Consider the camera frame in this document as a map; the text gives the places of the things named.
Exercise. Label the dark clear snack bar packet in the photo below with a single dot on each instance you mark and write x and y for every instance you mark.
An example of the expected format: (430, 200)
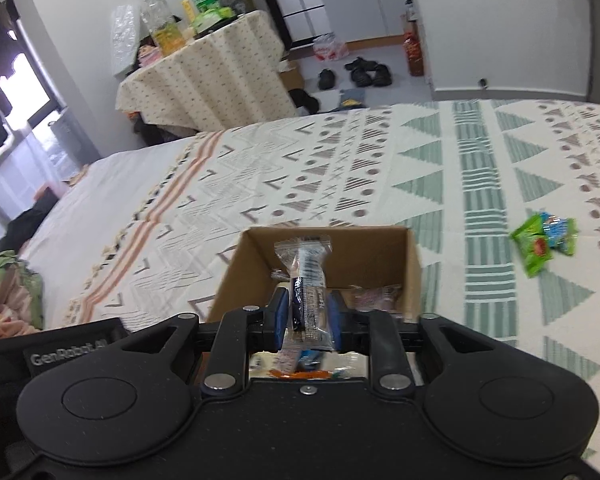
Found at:
(308, 325)

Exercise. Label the blue green candy packet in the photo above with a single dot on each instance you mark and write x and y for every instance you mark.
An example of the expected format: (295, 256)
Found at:
(561, 232)

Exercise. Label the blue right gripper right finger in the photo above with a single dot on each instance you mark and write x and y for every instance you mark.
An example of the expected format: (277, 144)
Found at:
(339, 319)

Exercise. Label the purple snack packet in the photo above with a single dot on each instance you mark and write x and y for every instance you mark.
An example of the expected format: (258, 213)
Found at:
(382, 298)

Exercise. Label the round table with dotted cloth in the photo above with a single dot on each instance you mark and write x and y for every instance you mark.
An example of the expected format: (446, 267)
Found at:
(227, 79)

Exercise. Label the white kitchen cabinet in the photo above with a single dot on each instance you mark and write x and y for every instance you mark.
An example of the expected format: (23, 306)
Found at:
(359, 20)

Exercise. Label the green soda bottle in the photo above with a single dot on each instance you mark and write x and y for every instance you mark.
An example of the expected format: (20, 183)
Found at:
(212, 9)

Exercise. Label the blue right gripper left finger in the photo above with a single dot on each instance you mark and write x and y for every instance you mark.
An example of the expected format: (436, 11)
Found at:
(275, 320)

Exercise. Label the red drink bottle on floor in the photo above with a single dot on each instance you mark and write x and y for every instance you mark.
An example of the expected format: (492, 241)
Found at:
(413, 51)

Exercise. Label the green snack packet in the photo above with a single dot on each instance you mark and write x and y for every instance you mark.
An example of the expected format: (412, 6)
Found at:
(533, 245)

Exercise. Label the clear yellow oil bottle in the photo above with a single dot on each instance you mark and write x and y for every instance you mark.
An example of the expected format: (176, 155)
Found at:
(161, 25)

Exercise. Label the black slippers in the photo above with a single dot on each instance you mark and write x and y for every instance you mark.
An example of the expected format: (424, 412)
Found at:
(363, 73)

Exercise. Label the orange biscuit packet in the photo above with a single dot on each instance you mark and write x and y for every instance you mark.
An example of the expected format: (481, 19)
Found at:
(305, 375)

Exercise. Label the brown cardboard box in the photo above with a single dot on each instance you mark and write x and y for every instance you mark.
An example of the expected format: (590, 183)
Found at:
(364, 256)

